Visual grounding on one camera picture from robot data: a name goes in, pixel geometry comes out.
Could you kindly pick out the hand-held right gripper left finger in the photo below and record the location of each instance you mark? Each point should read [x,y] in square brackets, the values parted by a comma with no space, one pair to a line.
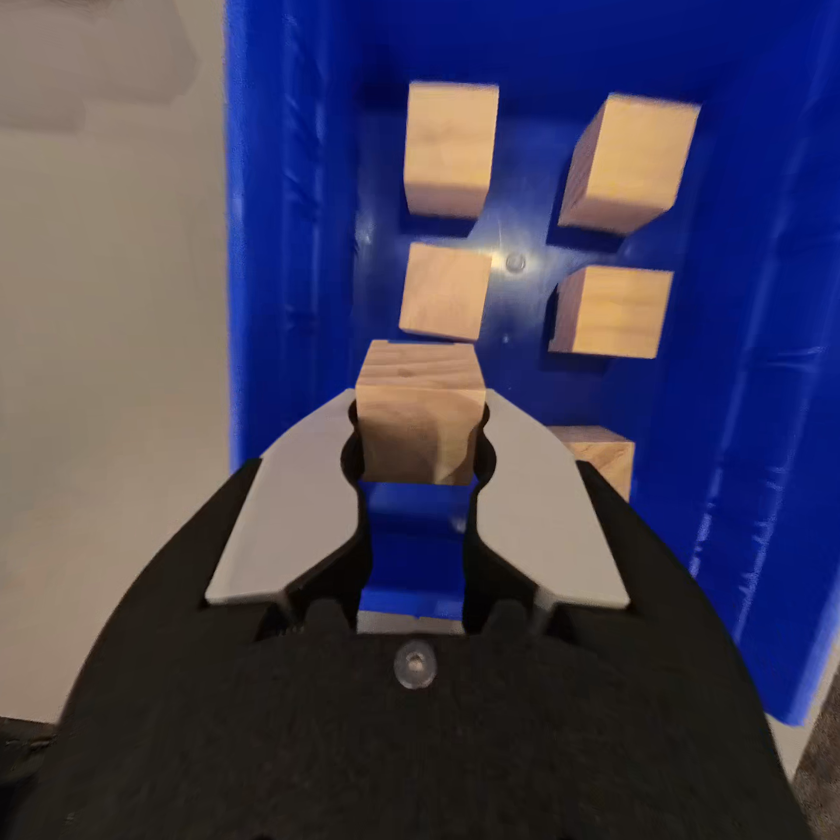
[295,512]

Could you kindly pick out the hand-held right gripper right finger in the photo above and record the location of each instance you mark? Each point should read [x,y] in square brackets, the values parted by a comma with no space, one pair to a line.
[544,512]

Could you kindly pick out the pale grained wooden cube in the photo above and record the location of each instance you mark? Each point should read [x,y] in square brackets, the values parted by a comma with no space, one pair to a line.
[420,420]

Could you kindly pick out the blue plastic bin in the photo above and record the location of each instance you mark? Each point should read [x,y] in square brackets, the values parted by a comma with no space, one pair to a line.
[754,328]

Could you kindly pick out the group of wooden cubes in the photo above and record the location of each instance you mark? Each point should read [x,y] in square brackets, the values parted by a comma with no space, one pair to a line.
[449,144]

